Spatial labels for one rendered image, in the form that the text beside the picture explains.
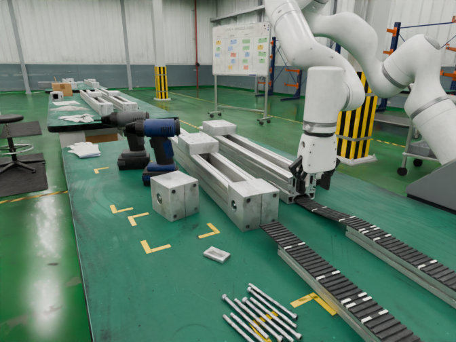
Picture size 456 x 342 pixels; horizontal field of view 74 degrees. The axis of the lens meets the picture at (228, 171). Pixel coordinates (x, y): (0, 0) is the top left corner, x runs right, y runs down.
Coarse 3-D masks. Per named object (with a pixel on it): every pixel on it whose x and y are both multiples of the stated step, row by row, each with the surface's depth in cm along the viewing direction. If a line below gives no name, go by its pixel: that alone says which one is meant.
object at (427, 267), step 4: (424, 264) 56; (428, 264) 56; (432, 264) 57; (436, 264) 56; (440, 264) 56; (420, 268) 55; (424, 268) 56; (428, 268) 55; (432, 268) 55; (436, 268) 56; (424, 272) 55
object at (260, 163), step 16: (224, 144) 126; (240, 144) 129; (240, 160) 114; (256, 160) 102; (272, 160) 106; (288, 160) 100; (256, 176) 103; (272, 176) 94; (288, 176) 86; (288, 192) 88
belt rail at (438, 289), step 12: (348, 228) 71; (360, 240) 68; (372, 240) 65; (372, 252) 65; (384, 252) 62; (396, 264) 60; (408, 264) 57; (408, 276) 58; (420, 276) 56; (432, 288) 54; (444, 288) 52; (444, 300) 52
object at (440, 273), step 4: (440, 268) 55; (444, 268) 55; (448, 268) 55; (428, 272) 54; (432, 272) 54; (436, 272) 54; (440, 272) 54; (444, 272) 54; (448, 272) 54; (452, 272) 54; (432, 276) 53; (436, 276) 53; (440, 276) 53; (444, 276) 53
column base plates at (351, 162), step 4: (340, 156) 395; (368, 156) 396; (372, 156) 396; (344, 160) 382; (348, 160) 378; (352, 160) 372; (356, 160) 378; (360, 160) 379; (364, 160) 382; (368, 160) 387; (372, 160) 388; (376, 160) 392; (348, 164) 375; (352, 164) 371; (356, 164) 374
